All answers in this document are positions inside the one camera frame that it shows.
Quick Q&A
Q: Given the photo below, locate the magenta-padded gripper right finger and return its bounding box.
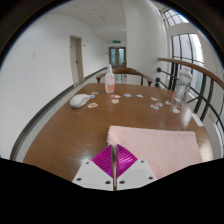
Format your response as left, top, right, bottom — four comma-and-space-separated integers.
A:
114, 144, 158, 192

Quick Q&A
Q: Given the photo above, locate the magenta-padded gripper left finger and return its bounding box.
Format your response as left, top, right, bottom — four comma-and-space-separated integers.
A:
72, 144, 115, 192

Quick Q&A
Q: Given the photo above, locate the pink towel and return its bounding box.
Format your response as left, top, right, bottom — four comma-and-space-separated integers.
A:
106, 125, 204, 180

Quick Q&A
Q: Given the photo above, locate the white computer mouse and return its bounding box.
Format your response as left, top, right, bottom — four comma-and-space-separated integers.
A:
69, 93, 93, 109

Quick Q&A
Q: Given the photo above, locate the white paper card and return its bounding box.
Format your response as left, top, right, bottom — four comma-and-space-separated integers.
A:
190, 112, 205, 127

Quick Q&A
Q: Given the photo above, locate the white pump bottle orange label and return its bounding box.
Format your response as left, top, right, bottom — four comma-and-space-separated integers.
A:
104, 64, 116, 94

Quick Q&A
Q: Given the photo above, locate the wooden chair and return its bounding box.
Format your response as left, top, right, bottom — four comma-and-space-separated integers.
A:
95, 66, 154, 87

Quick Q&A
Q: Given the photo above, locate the white single door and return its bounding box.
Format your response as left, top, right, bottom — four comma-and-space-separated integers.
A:
69, 34, 85, 85

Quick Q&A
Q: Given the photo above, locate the grey glazed double door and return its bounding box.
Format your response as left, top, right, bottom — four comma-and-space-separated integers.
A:
108, 46, 127, 70

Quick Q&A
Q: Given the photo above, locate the wooden handrail black railing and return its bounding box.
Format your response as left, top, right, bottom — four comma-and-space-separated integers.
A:
155, 57, 224, 148

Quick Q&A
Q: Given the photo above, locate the tall black-framed window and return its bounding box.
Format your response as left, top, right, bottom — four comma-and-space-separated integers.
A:
170, 32, 205, 95

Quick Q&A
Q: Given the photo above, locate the small high black-framed window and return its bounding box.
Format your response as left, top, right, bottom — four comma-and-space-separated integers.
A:
161, 7, 190, 29

